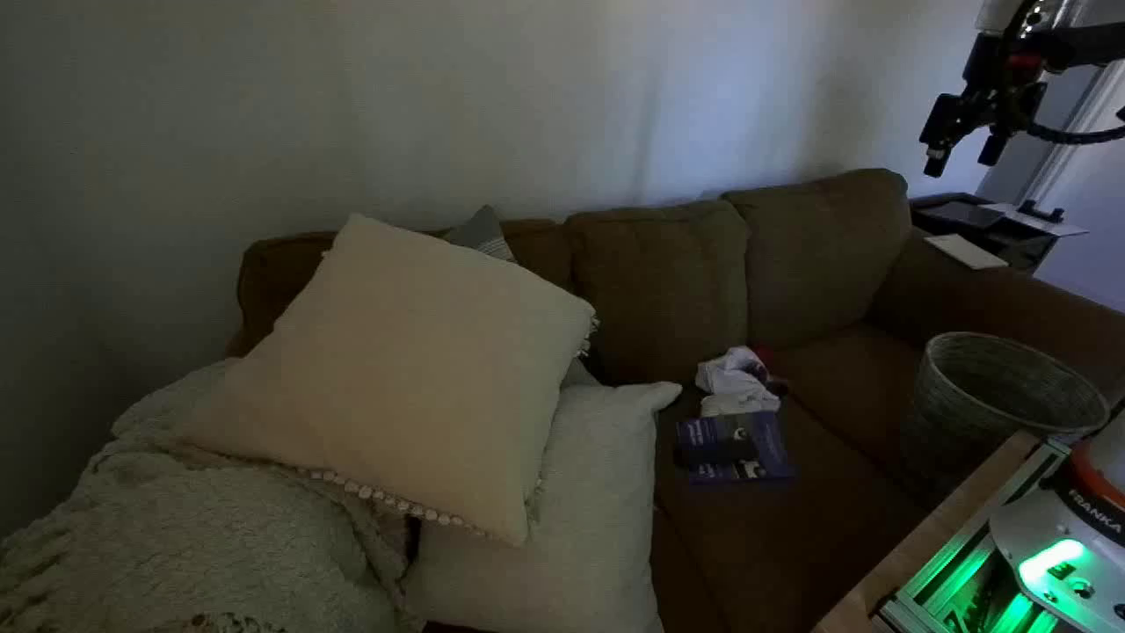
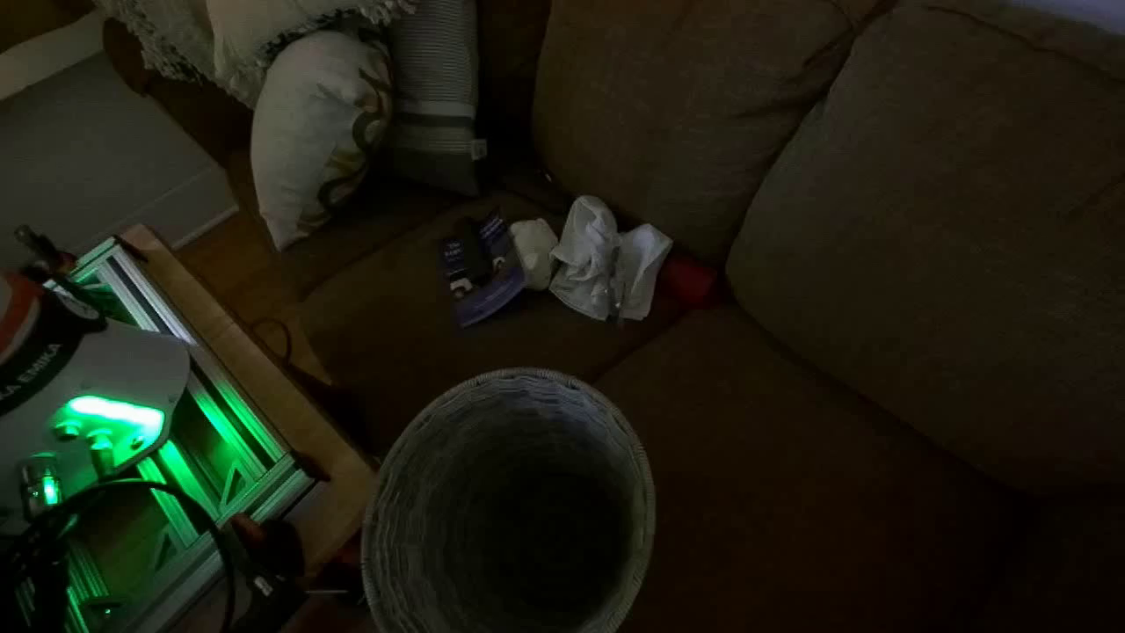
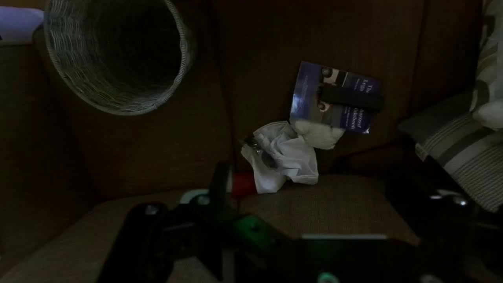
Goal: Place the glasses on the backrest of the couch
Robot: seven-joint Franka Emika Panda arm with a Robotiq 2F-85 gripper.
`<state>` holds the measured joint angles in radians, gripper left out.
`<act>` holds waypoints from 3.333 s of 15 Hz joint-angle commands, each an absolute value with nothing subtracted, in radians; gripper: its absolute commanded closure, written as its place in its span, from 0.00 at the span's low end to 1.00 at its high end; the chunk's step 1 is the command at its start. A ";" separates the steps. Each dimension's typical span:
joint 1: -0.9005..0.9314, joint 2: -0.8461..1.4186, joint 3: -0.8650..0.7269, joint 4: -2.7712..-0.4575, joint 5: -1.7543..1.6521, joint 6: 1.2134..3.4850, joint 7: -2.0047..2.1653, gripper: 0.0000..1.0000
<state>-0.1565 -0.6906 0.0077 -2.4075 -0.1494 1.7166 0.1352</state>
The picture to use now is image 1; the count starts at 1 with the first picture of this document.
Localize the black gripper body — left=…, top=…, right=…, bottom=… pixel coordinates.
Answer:
left=917, top=88, right=1034, bottom=181

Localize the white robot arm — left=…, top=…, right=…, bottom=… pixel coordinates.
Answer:
left=917, top=0, right=1125, bottom=181

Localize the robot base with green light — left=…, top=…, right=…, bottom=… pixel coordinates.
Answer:
left=872, top=420, right=1125, bottom=633

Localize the brown fabric couch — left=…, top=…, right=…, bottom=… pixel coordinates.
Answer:
left=224, top=165, right=1125, bottom=633

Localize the dark side table with items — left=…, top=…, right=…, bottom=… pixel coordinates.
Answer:
left=911, top=195, right=1079, bottom=275

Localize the grey woven basket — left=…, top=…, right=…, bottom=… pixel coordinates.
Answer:
left=899, top=330, right=1112, bottom=492

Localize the white crumpled cloth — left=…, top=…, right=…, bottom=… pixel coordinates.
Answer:
left=694, top=346, right=779, bottom=420

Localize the small grey pillow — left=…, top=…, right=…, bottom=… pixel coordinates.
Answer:
left=441, top=209, right=512, bottom=259

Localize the white lower pillow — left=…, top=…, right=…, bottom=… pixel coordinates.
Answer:
left=400, top=384, right=681, bottom=633

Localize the large cream square pillow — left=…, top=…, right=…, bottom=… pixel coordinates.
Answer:
left=174, top=214, right=595, bottom=544

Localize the light knitted throw blanket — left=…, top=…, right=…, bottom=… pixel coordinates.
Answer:
left=0, top=361, right=404, bottom=633

